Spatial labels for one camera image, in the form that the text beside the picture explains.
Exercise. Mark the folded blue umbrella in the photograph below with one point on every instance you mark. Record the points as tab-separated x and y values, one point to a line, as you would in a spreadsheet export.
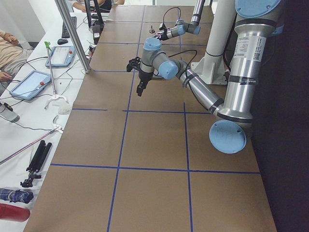
16	196

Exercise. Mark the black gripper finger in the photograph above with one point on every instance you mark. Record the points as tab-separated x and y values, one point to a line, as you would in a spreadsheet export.
140	88

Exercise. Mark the striped grabber stick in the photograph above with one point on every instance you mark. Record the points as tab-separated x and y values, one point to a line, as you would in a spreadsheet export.
57	127

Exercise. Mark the near teach pendant tablet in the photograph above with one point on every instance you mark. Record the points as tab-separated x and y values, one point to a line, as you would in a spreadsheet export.
31	85

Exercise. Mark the seated person beige shirt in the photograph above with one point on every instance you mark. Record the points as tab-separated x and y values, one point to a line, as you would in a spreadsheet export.
12	58

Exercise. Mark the far teach pendant tablet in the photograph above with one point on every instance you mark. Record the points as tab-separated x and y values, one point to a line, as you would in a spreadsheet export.
61	56

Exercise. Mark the grey bottle on side table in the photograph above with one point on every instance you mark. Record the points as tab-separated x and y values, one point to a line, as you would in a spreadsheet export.
8	113

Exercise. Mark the black folded tripod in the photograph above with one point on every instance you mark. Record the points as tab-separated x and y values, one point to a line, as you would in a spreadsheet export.
36	164

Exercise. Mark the clear glass sauce bottle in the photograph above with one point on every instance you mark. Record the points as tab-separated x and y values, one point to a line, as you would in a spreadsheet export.
152	32

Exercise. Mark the teach pendant tablet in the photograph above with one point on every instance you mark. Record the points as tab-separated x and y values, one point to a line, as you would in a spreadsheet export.
61	56
31	85

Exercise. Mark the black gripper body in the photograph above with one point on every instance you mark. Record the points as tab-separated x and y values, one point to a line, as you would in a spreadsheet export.
162	35
145	76

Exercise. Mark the grabber stick green handle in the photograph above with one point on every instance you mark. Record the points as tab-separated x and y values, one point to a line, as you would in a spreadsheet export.
55	96

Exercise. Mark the aluminium frame post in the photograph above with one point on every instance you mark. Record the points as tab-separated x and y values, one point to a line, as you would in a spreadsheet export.
65	14

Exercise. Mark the black computer mouse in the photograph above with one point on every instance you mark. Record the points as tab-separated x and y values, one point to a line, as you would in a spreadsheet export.
62	41

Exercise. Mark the red cylinder bottle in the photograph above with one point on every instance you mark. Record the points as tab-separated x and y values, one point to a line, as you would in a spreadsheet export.
13	213

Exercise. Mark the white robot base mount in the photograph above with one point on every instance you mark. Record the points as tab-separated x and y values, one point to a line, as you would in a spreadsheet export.
211	67

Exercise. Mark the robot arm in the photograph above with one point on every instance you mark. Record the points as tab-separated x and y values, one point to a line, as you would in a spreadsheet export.
255	21
181	27

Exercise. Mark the crumpled white cloth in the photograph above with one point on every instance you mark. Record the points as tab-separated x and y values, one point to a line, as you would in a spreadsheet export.
64	108

